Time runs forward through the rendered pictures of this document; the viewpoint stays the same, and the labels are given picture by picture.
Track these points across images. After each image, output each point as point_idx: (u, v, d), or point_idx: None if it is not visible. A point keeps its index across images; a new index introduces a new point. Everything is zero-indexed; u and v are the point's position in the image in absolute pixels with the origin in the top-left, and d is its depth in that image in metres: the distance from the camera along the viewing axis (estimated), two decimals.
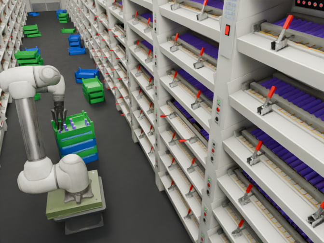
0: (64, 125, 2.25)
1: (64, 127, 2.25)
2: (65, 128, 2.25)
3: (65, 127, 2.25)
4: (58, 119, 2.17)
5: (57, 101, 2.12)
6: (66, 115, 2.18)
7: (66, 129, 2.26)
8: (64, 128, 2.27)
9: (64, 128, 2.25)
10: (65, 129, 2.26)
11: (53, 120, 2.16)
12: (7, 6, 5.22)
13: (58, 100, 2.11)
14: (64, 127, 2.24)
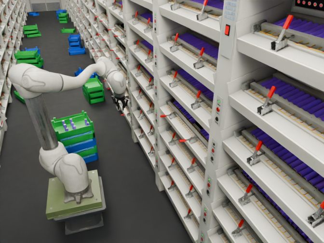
0: (64, 125, 2.25)
1: (64, 127, 2.25)
2: (65, 128, 2.25)
3: (65, 127, 2.25)
4: (118, 101, 2.09)
5: (118, 96, 1.95)
6: None
7: (66, 129, 2.26)
8: (64, 128, 2.27)
9: (64, 128, 2.25)
10: (65, 129, 2.26)
11: (113, 103, 2.09)
12: (7, 6, 5.22)
13: (119, 97, 1.93)
14: (64, 127, 2.24)
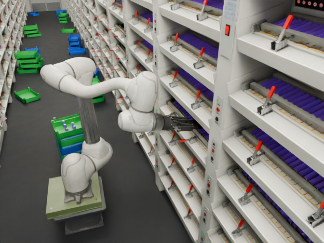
0: (64, 125, 2.25)
1: (64, 127, 2.25)
2: (65, 128, 2.25)
3: (65, 127, 2.25)
4: None
5: None
6: None
7: (66, 129, 2.26)
8: (64, 128, 2.27)
9: (64, 128, 2.25)
10: (65, 129, 2.26)
11: (192, 127, 1.34)
12: (7, 6, 5.22)
13: (160, 114, 1.31)
14: (64, 127, 2.24)
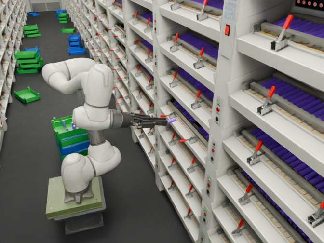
0: (167, 124, 1.36)
1: (169, 122, 1.36)
2: (171, 120, 1.36)
3: (168, 120, 1.36)
4: None
5: (121, 113, 1.24)
6: None
7: (172, 118, 1.36)
8: (172, 122, 1.37)
9: (171, 120, 1.36)
10: (172, 119, 1.36)
11: (154, 123, 1.28)
12: (7, 6, 5.22)
13: (119, 110, 1.24)
14: (168, 121, 1.35)
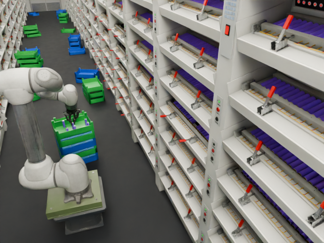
0: None
1: (201, 127, 1.45)
2: None
3: (199, 125, 1.45)
4: None
5: (73, 109, 2.07)
6: None
7: None
8: None
9: None
10: None
11: (66, 120, 2.17)
12: (7, 6, 5.22)
13: (74, 109, 2.06)
14: (200, 126, 1.45)
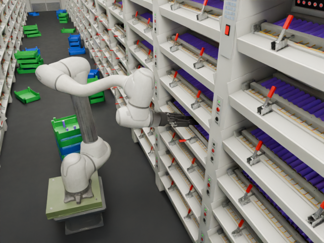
0: None
1: (201, 127, 1.45)
2: None
3: (199, 125, 1.45)
4: None
5: (159, 113, 1.35)
6: None
7: None
8: None
9: None
10: None
11: (188, 122, 1.38)
12: (7, 6, 5.22)
13: (156, 110, 1.34)
14: (200, 126, 1.45)
